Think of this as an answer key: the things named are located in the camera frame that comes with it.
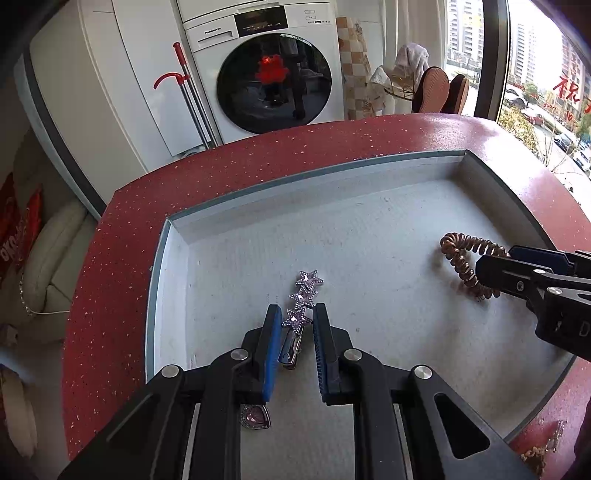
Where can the pink star hair clip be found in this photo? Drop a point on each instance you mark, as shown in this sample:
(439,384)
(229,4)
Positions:
(303,300)

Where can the grey jewelry tray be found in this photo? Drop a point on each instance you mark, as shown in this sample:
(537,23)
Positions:
(369,230)

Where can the white washing machine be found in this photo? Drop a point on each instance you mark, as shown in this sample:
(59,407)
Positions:
(207,69)

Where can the red window decal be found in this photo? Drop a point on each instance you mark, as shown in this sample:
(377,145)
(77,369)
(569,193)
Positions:
(565,90)

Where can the gold ornament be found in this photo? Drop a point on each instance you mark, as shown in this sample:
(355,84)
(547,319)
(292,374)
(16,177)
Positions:
(542,450)

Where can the row of parked cars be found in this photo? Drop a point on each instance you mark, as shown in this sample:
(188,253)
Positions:
(565,138)

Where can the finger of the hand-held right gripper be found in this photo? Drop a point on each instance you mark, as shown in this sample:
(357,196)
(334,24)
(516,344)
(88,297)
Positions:
(540,257)
(503,274)

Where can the checkered bag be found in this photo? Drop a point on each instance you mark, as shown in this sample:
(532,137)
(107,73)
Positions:
(353,64)

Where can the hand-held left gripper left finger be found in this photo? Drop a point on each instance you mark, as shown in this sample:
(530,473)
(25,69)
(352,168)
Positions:
(272,360)

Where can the brown soled slipper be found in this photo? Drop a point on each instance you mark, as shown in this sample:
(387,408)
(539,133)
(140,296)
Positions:
(457,94)
(431,90)

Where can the red printed cushion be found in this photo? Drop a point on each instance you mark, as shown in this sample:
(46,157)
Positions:
(18,230)

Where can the white cabinet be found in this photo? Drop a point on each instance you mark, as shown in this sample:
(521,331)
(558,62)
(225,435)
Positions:
(129,69)

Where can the cream leather sofa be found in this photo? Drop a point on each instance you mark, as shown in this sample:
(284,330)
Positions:
(55,249)

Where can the grey door frame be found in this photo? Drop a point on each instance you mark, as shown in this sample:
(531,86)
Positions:
(55,138)

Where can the pink heart gem brooch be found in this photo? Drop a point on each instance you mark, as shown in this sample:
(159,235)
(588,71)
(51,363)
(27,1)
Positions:
(255,416)

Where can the white tumble dryer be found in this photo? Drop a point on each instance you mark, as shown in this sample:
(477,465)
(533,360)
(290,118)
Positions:
(207,9)

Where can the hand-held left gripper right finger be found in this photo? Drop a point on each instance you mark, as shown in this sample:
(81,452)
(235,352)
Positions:
(322,364)

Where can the white patterned cloth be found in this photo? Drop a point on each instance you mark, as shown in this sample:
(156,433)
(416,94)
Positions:
(381,87)

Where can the black window frame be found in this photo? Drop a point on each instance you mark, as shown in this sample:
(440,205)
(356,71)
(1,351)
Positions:
(491,55)

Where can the pale pink towel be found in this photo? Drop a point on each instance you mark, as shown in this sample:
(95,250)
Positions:
(413,60)

